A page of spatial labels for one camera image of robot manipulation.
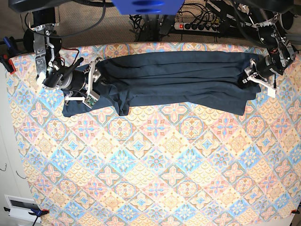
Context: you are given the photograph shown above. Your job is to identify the white power strip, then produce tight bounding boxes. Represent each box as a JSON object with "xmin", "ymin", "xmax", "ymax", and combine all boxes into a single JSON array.
[{"xmin": 174, "ymin": 22, "xmax": 218, "ymax": 32}]

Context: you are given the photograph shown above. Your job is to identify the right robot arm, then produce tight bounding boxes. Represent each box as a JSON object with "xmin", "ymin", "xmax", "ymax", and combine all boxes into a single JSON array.
[{"xmin": 8, "ymin": 0, "xmax": 87, "ymax": 92}]

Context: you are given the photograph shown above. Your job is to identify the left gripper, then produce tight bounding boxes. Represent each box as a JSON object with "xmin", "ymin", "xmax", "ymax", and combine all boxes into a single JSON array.
[{"xmin": 238, "ymin": 56, "xmax": 285, "ymax": 89}]

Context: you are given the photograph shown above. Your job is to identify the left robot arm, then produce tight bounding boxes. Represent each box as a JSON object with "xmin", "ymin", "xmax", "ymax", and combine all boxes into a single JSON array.
[{"xmin": 231, "ymin": 0, "xmax": 297, "ymax": 87}]

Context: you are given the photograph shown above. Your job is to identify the dark navy t-shirt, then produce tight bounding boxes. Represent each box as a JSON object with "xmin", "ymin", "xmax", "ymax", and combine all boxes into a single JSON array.
[{"xmin": 62, "ymin": 50, "xmax": 264, "ymax": 118}]

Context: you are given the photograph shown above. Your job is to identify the upper left table clamp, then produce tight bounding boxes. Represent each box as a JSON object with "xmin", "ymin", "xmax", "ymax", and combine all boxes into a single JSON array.
[{"xmin": 0, "ymin": 37, "xmax": 16, "ymax": 74}]

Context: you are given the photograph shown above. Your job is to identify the white floor vent box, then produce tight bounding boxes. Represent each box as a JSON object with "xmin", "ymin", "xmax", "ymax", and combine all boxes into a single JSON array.
[{"xmin": 4, "ymin": 194, "xmax": 39, "ymax": 222}]

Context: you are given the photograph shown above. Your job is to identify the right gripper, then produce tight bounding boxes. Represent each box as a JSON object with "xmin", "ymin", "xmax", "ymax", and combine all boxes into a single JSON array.
[{"xmin": 41, "ymin": 57, "xmax": 110, "ymax": 91}]

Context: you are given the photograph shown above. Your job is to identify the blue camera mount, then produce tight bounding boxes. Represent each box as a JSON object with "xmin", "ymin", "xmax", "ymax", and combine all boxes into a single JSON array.
[{"xmin": 112, "ymin": 0, "xmax": 184, "ymax": 16}]

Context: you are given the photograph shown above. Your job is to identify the lower left table clamp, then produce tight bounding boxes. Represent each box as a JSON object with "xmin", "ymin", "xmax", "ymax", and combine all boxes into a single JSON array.
[{"xmin": 3, "ymin": 207, "xmax": 49, "ymax": 226}]

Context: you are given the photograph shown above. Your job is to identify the colourful patterned tablecloth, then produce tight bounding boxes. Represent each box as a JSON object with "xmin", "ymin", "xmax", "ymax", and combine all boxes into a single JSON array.
[{"xmin": 6, "ymin": 54, "xmax": 301, "ymax": 226}]

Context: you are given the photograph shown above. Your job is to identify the table clamp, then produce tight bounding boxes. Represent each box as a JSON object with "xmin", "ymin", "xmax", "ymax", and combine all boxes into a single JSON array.
[
  {"xmin": 0, "ymin": 37, "xmax": 16, "ymax": 74},
  {"xmin": 291, "ymin": 210, "xmax": 300, "ymax": 214},
  {"xmin": 3, "ymin": 207, "xmax": 49, "ymax": 226}
]

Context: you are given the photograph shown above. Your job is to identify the lower right table clamp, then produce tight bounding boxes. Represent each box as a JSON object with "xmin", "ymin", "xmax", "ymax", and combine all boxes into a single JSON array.
[{"xmin": 291, "ymin": 210, "xmax": 300, "ymax": 214}]

